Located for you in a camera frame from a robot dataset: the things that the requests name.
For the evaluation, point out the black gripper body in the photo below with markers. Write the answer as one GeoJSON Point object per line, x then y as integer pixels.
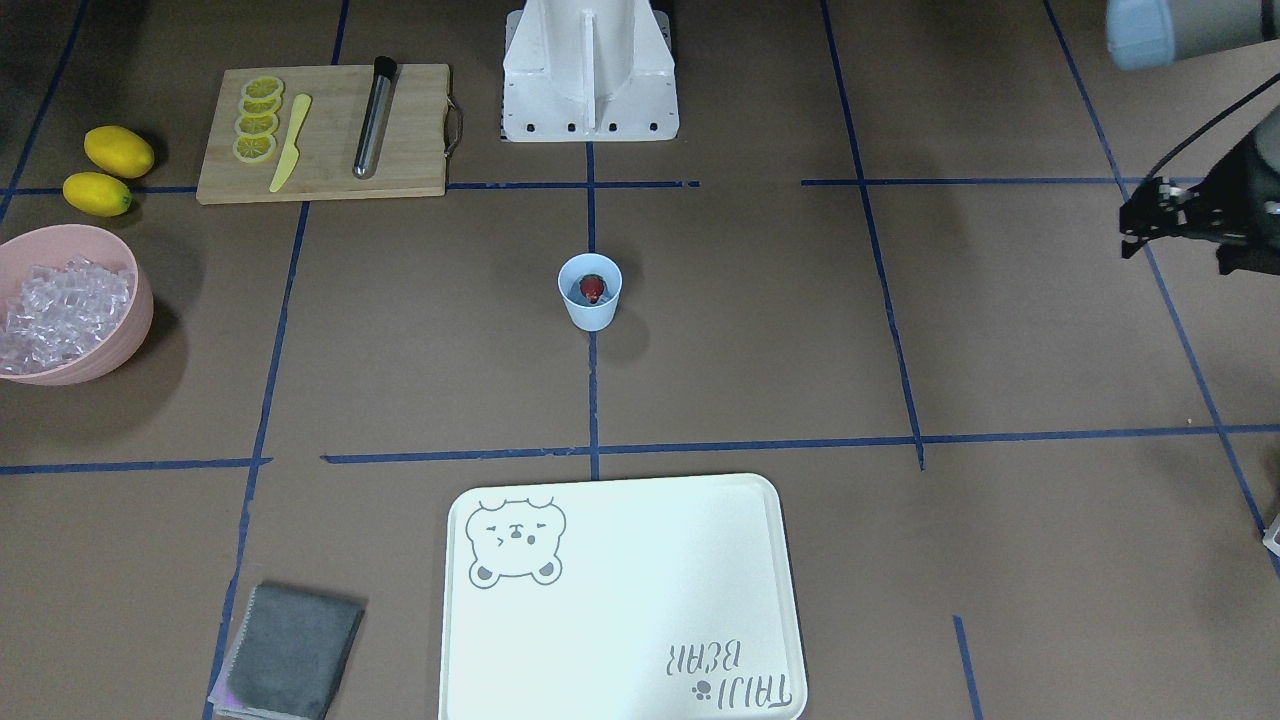
{"type": "Point", "coordinates": [1226, 188]}

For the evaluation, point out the red strawberry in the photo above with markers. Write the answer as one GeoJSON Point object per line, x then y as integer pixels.
{"type": "Point", "coordinates": [592, 288]}

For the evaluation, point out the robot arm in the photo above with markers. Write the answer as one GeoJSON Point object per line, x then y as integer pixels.
{"type": "Point", "coordinates": [1150, 34]}

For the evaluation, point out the clear ice cubes pile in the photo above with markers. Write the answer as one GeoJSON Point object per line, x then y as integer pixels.
{"type": "Point", "coordinates": [62, 313]}

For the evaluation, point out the white bear serving tray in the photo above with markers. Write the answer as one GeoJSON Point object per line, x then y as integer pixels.
{"type": "Point", "coordinates": [656, 598]}

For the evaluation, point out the wooden cutting board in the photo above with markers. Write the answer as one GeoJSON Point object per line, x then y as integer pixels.
{"type": "Point", "coordinates": [412, 159]}

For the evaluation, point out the yellow plastic knife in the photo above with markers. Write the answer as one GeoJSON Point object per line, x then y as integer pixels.
{"type": "Point", "coordinates": [289, 152]}

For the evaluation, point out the lemon slice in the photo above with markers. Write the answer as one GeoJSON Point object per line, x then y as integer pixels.
{"type": "Point", "coordinates": [254, 149]}
{"type": "Point", "coordinates": [259, 106]}
{"type": "Point", "coordinates": [262, 88]}
{"type": "Point", "coordinates": [256, 125]}

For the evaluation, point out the upper lemon slice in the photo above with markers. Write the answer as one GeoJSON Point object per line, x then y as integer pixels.
{"type": "Point", "coordinates": [254, 149]}

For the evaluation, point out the lower lemon slice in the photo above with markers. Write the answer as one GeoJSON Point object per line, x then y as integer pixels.
{"type": "Point", "coordinates": [256, 125]}

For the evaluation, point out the grey folded cloth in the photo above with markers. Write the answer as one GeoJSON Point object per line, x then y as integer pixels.
{"type": "Point", "coordinates": [289, 655]}

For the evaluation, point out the upper whole lemon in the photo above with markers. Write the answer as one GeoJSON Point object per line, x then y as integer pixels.
{"type": "Point", "coordinates": [119, 151]}

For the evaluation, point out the whole lemon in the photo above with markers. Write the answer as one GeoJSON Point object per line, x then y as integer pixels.
{"type": "Point", "coordinates": [97, 194]}
{"type": "Point", "coordinates": [119, 151]}

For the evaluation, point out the lower whole lemon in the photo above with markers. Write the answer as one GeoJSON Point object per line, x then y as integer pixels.
{"type": "Point", "coordinates": [97, 194]}

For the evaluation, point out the pink bowl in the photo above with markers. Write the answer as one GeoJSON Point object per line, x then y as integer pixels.
{"type": "Point", "coordinates": [54, 246]}

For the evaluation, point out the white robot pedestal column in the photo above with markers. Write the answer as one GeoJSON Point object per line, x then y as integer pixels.
{"type": "Point", "coordinates": [589, 71]}

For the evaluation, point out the steel knife handle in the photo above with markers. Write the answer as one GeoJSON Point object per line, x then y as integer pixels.
{"type": "Point", "coordinates": [370, 138]}

